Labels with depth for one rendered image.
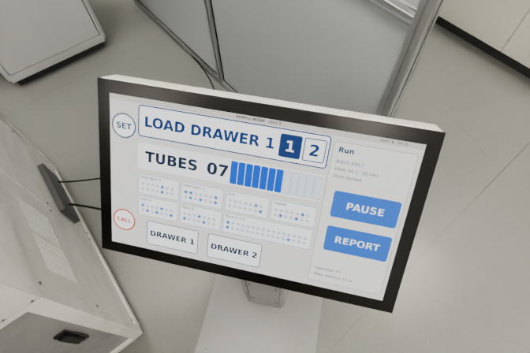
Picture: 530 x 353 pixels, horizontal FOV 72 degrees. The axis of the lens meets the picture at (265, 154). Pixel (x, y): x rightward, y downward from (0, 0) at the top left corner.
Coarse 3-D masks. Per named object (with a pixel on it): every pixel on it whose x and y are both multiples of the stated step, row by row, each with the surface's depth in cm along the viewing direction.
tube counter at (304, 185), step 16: (208, 160) 57; (224, 160) 57; (208, 176) 58; (224, 176) 57; (240, 176) 57; (256, 176) 56; (272, 176) 56; (288, 176) 55; (304, 176) 55; (320, 176) 55; (272, 192) 57; (288, 192) 56; (304, 192) 56; (320, 192) 55
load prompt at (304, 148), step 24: (144, 120) 57; (168, 120) 56; (192, 120) 55; (216, 120) 55; (192, 144) 57; (216, 144) 56; (240, 144) 55; (264, 144) 55; (288, 144) 54; (312, 144) 53
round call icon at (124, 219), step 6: (114, 210) 63; (120, 210) 63; (126, 210) 63; (132, 210) 62; (114, 216) 64; (120, 216) 63; (126, 216) 63; (132, 216) 63; (114, 222) 64; (120, 222) 64; (126, 222) 64; (132, 222) 63; (114, 228) 64; (120, 228) 64; (126, 228) 64; (132, 228) 64
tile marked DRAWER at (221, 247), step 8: (208, 232) 61; (208, 240) 62; (216, 240) 61; (224, 240) 61; (232, 240) 61; (240, 240) 60; (208, 248) 62; (216, 248) 62; (224, 248) 62; (232, 248) 61; (240, 248) 61; (248, 248) 61; (256, 248) 60; (208, 256) 63; (216, 256) 62; (224, 256) 62; (232, 256) 62; (240, 256) 61; (248, 256) 61; (256, 256) 61; (248, 264) 62; (256, 264) 61
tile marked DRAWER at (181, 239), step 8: (152, 224) 63; (160, 224) 62; (152, 232) 63; (160, 232) 63; (168, 232) 63; (176, 232) 62; (184, 232) 62; (192, 232) 62; (152, 240) 64; (160, 240) 63; (168, 240) 63; (176, 240) 63; (184, 240) 62; (192, 240) 62; (176, 248) 63; (184, 248) 63; (192, 248) 63
